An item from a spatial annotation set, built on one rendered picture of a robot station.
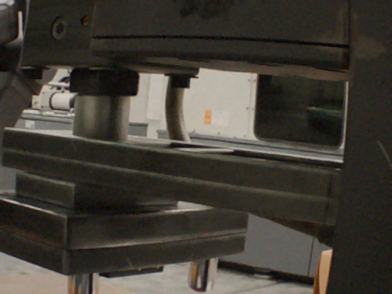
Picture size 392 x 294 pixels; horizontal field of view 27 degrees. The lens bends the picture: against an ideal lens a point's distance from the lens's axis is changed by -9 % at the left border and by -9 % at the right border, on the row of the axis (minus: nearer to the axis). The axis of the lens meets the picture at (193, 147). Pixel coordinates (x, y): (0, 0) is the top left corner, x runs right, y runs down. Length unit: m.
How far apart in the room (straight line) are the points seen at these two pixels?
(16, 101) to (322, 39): 0.66
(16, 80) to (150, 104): 8.52
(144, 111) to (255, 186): 9.13
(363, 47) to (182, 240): 0.23
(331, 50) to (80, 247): 0.19
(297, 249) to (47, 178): 5.38
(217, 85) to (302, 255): 1.44
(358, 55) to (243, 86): 5.81
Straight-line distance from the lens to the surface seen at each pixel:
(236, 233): 0.61
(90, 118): 0.54
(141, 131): 8.02
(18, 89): 1.01
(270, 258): 6.02
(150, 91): 9.52
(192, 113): 6.48
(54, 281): 1.38
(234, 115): 6.23
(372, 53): 0.38
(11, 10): 0.99
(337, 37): 0.39
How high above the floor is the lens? 1.21
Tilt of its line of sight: 3 degrees down
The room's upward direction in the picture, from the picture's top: 5 degrees clockwise
